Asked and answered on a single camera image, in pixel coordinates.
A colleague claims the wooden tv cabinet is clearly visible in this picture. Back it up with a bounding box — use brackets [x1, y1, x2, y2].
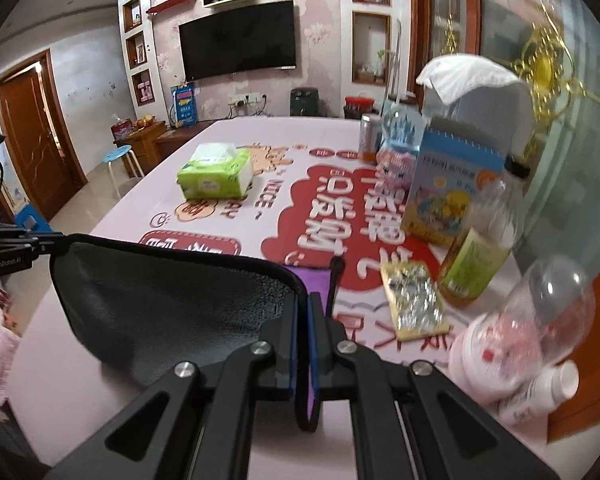
[114, 119, 216, 174]

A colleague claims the purple and grey towel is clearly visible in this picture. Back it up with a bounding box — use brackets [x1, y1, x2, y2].
[50, 234, 344, 432]

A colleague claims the black wall television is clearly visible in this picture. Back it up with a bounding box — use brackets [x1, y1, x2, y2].
[178, 0, 297, 81]

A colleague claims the red gift box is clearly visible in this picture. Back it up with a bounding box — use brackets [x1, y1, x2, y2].
[110, 118, 134, 140]

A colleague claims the gold foil tray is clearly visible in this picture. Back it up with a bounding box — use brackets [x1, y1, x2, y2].
[380, 261, 451, 341]

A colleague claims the blue plastic step stool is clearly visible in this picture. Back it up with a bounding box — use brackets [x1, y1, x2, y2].
[14, 203, 53, 233]

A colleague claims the blue round stool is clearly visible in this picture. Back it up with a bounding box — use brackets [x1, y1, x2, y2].
[102, 144, 145, 198]

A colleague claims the snow globe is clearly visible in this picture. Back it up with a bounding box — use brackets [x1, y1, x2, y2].
[381, 102, 425, 156]

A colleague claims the yellow liquid glass bottle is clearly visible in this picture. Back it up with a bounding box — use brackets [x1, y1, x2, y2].
[438, 154, 530, 309]

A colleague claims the dark green air fryer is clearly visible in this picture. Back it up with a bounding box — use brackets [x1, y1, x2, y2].
[289, 87, 320, 117]

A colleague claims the brown wooden door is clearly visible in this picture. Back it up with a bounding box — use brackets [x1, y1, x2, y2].
[0, 49, 87, 221]

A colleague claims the blue poster board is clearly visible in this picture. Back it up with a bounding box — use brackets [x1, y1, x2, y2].
[171, 84, 198, 128]

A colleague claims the green tissue pack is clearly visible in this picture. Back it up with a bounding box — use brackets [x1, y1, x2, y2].
[176, 142, 253, 200]

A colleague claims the white cloth covered appliance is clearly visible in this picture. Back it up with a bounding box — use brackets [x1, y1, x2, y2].
[416, 53, 534, 157]

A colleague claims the small white pill bottle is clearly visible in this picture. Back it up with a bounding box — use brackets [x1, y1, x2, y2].
[498, 360, 580, 425]

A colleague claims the pink candy clear jar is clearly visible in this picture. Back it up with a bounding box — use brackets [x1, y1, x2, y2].
[449, 255, 596, 404]

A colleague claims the orange drink can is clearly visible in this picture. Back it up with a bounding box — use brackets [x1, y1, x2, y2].
[358, 114, 382, 165]

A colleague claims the blue picture book box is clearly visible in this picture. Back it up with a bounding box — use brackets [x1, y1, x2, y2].
[401, 116, 504, 247]

